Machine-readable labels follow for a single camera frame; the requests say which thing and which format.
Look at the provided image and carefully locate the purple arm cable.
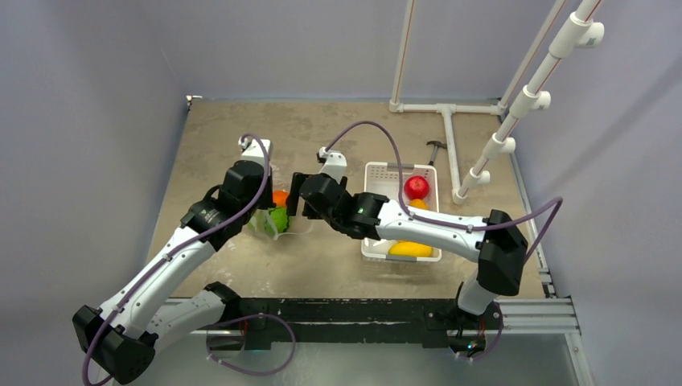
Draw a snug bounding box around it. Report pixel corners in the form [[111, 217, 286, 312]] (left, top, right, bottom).
[[325, 121, 565, 262], [80, 133, 272, 386]]

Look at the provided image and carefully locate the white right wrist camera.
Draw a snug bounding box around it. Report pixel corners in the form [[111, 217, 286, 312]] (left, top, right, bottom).
[[317, 146, 347, 183]]

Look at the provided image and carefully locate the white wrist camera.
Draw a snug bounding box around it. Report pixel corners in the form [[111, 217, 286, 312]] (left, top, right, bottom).
[[238, 135, 272, 167], [317, 146, 347, 183]]

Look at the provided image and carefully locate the black hammer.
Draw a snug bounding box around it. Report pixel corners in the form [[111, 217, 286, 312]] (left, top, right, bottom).
[[426, 140, 447, 166]]

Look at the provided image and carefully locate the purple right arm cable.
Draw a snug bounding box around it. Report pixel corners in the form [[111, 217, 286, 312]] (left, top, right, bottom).
[[325, 121, 565, 262]]

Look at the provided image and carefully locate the red apple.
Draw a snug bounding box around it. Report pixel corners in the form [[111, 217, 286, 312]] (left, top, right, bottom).
[[403, 175, 430, 200]]

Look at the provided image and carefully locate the green lime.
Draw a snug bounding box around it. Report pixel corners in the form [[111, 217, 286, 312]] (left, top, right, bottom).
[[248, 210, 269, 234]]

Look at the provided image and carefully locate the white plastic basket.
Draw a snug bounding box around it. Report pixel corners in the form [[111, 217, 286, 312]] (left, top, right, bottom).
[[361, 162, 443, 265]]

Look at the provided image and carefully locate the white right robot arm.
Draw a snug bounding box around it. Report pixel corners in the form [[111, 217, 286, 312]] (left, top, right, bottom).
[[289, 172, 528, 327]]

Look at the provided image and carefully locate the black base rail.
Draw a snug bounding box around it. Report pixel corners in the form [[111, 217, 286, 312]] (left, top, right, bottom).
[[114, 296, 581, 353]]

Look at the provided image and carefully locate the clear zip top bag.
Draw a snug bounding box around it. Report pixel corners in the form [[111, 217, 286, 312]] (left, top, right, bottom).
[[248, 165, 314, 240]]

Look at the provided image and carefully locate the green ridged squash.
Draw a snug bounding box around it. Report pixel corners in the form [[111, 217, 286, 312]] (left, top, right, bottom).
[[267, 207, 290, 235]]

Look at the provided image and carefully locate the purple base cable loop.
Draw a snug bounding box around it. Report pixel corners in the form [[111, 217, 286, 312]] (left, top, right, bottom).
[[205, 313, 298, 378]]

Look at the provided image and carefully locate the orange fruit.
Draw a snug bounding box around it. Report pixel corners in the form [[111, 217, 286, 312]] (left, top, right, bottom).
[[273, 190, 289, 207]]

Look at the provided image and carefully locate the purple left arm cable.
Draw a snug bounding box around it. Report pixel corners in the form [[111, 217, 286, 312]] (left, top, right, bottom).
[[80, 133, 272, 386]]

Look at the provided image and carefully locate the white pvc pipe frame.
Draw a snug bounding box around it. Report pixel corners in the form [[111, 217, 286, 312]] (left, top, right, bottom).
[[388, 0, 605, 204]]

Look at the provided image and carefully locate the yellow mango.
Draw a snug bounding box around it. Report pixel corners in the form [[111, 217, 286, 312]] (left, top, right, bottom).
[[388, 241, 433, 257]]

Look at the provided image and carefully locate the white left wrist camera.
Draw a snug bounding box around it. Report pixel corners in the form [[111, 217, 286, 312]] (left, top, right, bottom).
[[238, 135, 272, 167]]

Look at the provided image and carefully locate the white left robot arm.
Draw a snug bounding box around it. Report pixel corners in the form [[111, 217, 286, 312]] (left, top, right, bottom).
[[72, 159, 273, 385]]

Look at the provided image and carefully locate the small orange pepper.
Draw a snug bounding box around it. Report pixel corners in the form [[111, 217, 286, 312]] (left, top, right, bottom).
[[409, 199, 429, 211]]

